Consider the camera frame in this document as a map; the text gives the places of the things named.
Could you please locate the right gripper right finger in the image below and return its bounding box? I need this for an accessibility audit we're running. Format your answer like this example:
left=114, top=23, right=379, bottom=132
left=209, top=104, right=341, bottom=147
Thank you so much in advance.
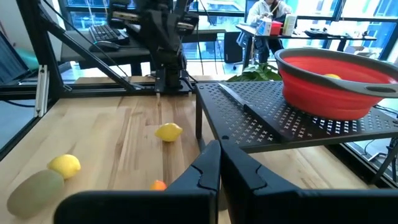
left=220, top=141, right=398, bottom=224

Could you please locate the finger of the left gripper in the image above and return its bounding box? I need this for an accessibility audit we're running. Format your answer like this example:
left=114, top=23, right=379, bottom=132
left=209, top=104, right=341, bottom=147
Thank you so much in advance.
left=177, top=12, right=200, bottom=35
left=108, top=2, right=139, bottom=29

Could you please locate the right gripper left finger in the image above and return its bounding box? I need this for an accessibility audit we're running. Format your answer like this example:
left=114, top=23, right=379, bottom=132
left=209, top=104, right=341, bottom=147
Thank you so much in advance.
left=53, top=139, right=222, bottom=224

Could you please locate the yellow-green plastic mango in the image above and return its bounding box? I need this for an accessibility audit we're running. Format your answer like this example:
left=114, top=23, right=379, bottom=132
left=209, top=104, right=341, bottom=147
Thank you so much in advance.
left=6, top=169, right=65, bottom=219

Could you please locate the red collapsible colander grey rim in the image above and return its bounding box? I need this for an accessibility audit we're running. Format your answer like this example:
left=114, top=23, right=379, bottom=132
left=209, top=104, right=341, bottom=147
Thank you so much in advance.
left=274, top=47, right=398, bottom=121

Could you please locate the black computer keyboard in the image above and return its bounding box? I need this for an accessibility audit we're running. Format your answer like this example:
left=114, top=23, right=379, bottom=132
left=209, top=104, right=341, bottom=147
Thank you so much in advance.
left=88, top=24, right=131, bottom=45

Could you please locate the small orange plastic pear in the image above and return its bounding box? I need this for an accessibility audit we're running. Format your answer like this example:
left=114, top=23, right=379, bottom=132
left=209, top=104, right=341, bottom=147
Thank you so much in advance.
left=149, top=179, right=168, bottom=191

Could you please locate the black computer mouse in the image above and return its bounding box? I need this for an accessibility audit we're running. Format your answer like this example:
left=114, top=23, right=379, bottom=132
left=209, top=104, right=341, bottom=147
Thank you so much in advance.
left=89, top=40, right=121, bottom=53

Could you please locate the black desk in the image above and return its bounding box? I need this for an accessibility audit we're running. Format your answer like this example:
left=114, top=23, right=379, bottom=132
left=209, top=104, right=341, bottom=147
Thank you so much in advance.
left=60, top=29, right=227, bottom=77

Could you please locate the black computer tower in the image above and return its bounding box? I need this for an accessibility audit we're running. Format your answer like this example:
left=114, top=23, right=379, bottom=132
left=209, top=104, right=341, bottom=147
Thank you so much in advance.
left=223, top=30, right=244, bottom=64

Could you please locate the white carton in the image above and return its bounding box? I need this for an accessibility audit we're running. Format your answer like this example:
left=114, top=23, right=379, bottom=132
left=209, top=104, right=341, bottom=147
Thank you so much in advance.
left=257, top=17, right=273, bottom=36

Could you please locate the person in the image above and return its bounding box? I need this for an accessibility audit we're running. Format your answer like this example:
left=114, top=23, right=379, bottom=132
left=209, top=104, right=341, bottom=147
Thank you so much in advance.
left=247, top=0, right=293, bottom=65

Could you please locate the green leafy potted plant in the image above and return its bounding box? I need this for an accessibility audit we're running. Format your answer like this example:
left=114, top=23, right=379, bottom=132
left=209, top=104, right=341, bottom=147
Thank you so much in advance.
left=226, top=63, right=282, bottom=83

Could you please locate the red box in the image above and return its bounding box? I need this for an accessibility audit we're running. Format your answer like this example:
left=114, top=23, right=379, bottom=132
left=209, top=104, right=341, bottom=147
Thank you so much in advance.
left=269, top=21, right=284, bottom=35

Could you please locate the black perforated metal shelf rack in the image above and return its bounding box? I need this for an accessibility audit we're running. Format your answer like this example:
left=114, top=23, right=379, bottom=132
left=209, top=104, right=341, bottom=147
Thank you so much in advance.
left=195, top=80, right=398, bottom=194

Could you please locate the dark office table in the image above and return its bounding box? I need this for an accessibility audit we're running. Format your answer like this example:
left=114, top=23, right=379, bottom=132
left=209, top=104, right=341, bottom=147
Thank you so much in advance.
left=235, top=24, right=377, bottom=68

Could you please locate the white frame bracket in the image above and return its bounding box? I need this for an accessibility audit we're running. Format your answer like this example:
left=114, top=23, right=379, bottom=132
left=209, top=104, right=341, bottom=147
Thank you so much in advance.
left=34, top=64, right=50, bottom=118

